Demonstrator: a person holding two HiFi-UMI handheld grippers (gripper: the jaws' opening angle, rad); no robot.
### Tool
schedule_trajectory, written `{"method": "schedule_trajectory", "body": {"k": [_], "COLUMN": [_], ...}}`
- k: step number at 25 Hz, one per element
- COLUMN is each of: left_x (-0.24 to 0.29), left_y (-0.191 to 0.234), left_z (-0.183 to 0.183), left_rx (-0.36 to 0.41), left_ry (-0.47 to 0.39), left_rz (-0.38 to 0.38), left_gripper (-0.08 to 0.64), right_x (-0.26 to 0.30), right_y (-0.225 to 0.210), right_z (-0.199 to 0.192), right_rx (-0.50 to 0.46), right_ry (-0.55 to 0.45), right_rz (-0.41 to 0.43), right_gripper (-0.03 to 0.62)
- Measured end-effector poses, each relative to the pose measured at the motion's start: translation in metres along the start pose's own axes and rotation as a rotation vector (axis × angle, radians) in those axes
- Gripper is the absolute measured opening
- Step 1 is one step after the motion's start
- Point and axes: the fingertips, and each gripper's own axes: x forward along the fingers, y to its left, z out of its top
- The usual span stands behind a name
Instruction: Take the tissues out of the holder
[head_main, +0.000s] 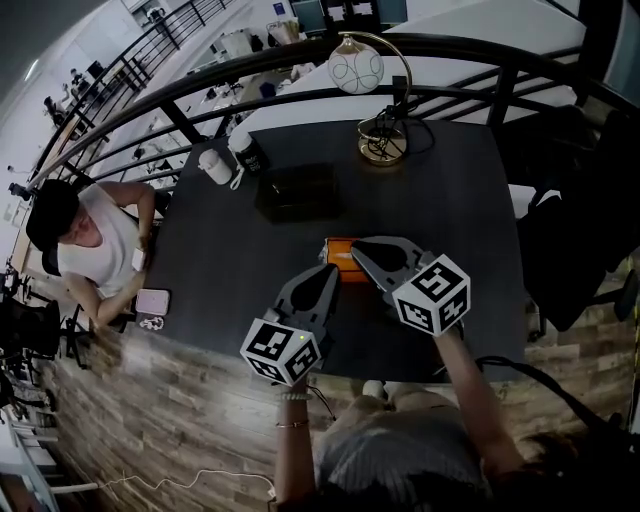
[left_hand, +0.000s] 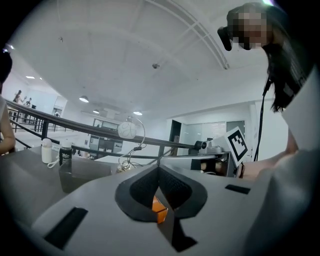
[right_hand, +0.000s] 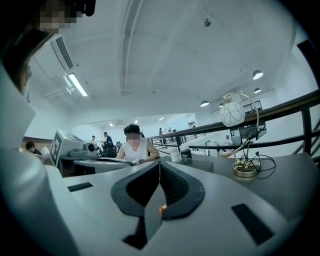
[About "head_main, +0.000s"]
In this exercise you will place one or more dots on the white charm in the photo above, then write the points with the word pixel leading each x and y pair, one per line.
pixel 151 323

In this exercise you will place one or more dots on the orange box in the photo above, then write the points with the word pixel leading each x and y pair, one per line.
pixel 334 248

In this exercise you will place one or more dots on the dark shelf cabinet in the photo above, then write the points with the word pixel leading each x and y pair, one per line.
pixel 345 12

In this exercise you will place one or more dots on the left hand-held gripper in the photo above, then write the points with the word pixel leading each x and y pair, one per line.
pixel 272 341

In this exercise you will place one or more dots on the person's light ribbed top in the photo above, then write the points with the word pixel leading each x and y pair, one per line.
pixel 400 460

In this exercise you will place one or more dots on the person's right shoe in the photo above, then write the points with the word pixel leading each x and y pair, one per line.
pixel 394 390

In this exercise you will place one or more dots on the person's shoe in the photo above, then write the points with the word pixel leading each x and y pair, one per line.
pixel 394 390
pixel 373 388

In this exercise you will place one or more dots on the white power strip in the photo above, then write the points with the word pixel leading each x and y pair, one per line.
pixel 272 494

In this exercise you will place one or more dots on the black metal railing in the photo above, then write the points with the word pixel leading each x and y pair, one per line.
pixel 500 95
pixel 150 35

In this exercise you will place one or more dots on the gold lamp with globe shade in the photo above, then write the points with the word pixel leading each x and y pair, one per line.
pixel 356 67

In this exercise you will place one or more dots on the person's left shoe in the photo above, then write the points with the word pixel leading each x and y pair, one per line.
pixel 373 388

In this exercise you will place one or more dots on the person's right forearm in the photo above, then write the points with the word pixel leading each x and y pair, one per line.
pixel 475 400

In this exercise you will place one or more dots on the gold bangle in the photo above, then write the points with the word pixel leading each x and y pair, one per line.
pixel 292 425

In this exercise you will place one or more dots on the black power adapter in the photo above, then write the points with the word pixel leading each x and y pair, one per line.
pixel 398 90

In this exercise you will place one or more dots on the black office chair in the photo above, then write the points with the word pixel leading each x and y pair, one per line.
pixel 575 240
pixel 30 320

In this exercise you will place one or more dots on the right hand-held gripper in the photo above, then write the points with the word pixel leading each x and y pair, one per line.
pixel 432 295

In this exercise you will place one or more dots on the person's left forearm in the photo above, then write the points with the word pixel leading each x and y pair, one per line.
pixel 295 460

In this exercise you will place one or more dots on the white phone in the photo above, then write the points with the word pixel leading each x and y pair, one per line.
pixel 138 260

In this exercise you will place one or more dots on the pink phone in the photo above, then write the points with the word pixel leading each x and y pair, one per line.
pixel 152 301

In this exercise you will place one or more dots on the person's beige trousers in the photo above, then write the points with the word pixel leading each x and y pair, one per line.
pixel 405 400

